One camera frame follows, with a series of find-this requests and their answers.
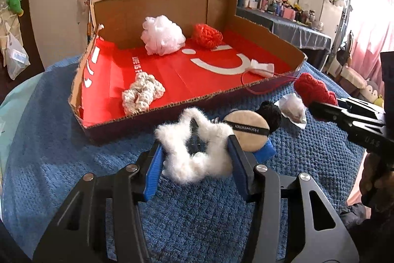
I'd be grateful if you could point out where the light blue bed sheet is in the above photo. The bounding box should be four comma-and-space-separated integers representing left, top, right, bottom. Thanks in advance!
0, 72, 47, 183

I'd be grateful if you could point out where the beige hanging organizer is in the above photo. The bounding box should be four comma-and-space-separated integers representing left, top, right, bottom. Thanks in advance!
0, 0, 23, 54

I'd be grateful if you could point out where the cream crochet scrunchie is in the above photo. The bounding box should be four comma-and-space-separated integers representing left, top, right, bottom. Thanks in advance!
121, 72, 166, 116

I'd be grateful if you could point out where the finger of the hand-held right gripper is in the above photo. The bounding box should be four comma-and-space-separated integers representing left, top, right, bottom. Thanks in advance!
309, 100, 385, 136
337, 97, 385, 121

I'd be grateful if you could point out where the pink curtain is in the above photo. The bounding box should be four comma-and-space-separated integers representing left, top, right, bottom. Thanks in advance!
348, 0, 394, 97

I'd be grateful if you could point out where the orange knitted scrunchie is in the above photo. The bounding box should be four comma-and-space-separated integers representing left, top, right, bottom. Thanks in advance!
192, 23, 224, 49

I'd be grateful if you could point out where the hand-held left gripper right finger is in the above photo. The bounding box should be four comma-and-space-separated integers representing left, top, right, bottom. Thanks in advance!
228, 134, 361, 263

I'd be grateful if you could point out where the cluttered cosmetics table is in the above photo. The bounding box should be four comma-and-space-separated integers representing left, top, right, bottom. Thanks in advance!
214, 0, 325, 31

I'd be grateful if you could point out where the blue cloth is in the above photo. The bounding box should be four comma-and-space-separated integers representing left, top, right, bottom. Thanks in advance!
246, 140, 277, 163

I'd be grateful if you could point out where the white mesh bath loofah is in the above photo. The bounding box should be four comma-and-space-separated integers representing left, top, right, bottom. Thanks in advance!
141, 16, 186, 56

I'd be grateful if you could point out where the clear plastic bag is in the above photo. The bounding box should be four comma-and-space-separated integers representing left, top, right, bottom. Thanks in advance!
4, 32, 31, 80

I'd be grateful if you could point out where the beige powder puff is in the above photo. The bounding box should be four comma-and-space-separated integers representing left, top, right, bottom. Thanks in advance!
222, 109, 270, 153

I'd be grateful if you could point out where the small white cloth piece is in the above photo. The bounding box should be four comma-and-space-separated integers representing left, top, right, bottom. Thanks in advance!
250, 59, 275, 78

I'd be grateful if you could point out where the brown cardboard box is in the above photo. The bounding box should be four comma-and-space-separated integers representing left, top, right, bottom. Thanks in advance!
68, 0, 308, 145

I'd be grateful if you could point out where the red knitted scrunchie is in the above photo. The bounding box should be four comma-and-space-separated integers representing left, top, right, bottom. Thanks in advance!
294, 72, 338, 111

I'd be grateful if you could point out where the green plush toy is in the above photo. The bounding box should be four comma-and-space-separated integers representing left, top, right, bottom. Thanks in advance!
7, 0, 24, 16

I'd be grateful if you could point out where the table with grey cloth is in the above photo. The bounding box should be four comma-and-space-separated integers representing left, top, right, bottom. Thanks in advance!
235, 6, 332, 66

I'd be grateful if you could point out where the dark wooden door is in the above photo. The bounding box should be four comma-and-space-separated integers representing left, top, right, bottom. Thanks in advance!
0, 0, 47, 79

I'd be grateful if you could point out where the blue knitted blanket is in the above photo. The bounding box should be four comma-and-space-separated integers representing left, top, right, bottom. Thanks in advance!
3, 55, 367, 263

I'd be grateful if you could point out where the person's right forearm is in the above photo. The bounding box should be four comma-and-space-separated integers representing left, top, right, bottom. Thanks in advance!
340, 201, 394, 263

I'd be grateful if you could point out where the white fluffy scrunchie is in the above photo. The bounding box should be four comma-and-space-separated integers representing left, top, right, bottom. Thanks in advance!
154, 107, 236, 185

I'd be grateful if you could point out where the cushioned stool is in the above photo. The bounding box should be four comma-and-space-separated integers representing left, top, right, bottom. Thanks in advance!
338, 64, 368, 91

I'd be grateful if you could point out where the grey penguin plush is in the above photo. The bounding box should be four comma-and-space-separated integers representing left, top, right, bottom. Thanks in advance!
359, 80, 385, 108

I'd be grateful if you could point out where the black knitted scrunchie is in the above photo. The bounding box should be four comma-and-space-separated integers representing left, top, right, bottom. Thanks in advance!
257, 101, 283, 132

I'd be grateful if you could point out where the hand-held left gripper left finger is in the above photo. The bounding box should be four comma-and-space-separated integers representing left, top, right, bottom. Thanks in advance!
32, 140, 164, 263

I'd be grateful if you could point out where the person's right hand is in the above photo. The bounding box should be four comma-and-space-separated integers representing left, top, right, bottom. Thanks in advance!
360, 152, 394, 208

